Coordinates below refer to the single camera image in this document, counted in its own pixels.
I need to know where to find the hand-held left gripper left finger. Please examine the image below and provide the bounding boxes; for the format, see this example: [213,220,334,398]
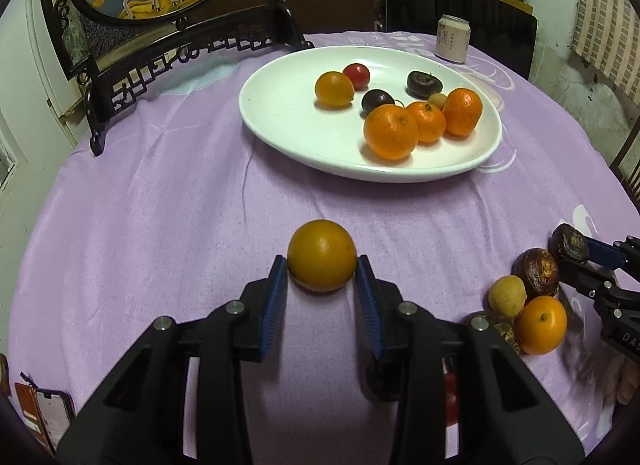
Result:
[57,255,289,465]

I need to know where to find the leaning white picture frame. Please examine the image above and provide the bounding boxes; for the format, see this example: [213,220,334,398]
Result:
[27,0,87,126]

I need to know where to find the dark carved wooden chair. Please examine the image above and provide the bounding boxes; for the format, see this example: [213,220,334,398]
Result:
[0,352,13,398]

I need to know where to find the large tangerine with stem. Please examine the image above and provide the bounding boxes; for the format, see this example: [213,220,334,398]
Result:
[363,104,420,162]

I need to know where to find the yellow orange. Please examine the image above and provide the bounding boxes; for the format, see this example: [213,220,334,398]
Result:
[287,220,358,293]
[315,71,355,108]
[516,296,568,356]

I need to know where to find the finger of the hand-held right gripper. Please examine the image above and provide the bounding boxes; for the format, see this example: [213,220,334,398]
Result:
[557,257,621,298]
[585,237,640,271]

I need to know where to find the phone in brown wallet case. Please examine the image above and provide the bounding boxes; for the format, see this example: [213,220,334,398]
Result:
[14,382,76,453]

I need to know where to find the white drink can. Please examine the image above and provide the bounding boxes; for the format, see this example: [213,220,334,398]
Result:
[434,15,472,64]

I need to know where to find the white oval plate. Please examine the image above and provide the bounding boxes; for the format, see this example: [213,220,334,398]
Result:
[238,46,503,184]

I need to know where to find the red tomato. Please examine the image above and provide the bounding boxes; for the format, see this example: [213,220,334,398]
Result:
[442,370,460,428]
[342,63,371,91]

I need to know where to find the white thread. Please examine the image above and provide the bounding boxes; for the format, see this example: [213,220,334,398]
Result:
[241,145,257,210]

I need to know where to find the person's right hand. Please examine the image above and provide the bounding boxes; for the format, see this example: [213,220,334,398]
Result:
[612,359,640,407]

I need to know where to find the black chair back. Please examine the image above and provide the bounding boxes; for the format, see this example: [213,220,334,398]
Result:
[385,0,538,80]

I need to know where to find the brown wooden chair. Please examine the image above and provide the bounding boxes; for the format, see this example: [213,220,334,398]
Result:
[610,120,640,206]

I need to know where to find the chequered curtain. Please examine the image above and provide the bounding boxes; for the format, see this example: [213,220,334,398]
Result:
[570,0,640,110]

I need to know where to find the small orange tangerine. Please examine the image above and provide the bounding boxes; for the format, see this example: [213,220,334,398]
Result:
[406,101,447,144]

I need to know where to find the window frame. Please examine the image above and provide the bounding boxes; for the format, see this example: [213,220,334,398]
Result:
[0,125,19,190]

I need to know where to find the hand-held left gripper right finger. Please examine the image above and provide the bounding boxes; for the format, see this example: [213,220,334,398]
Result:
[356,255,586,465]

